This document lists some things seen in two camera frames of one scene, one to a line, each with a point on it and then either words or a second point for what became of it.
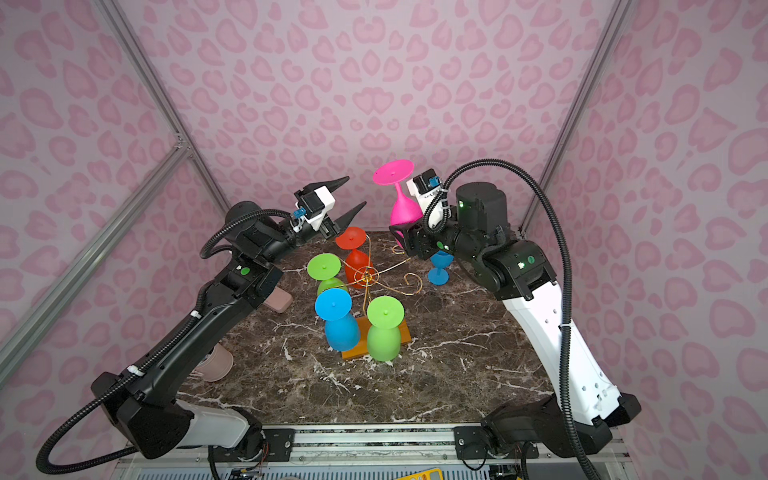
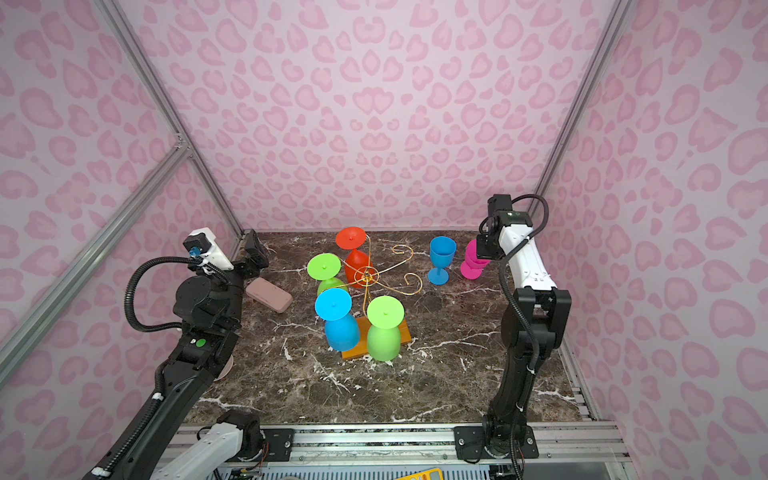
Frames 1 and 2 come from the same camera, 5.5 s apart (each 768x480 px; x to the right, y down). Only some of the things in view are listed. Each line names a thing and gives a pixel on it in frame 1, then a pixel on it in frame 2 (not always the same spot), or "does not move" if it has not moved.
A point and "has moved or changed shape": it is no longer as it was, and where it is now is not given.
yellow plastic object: (426, 475) does not move
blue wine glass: (440, 260) does not move
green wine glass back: (325, 267) does not move
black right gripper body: (431, 241) to (488, 248)
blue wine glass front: (341, 327) does not move
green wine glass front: (384, 315) does not move
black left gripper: (339, 225) to (253, 251)
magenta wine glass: (392, 173) has moved or changed shape
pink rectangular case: (279, 300) does not move
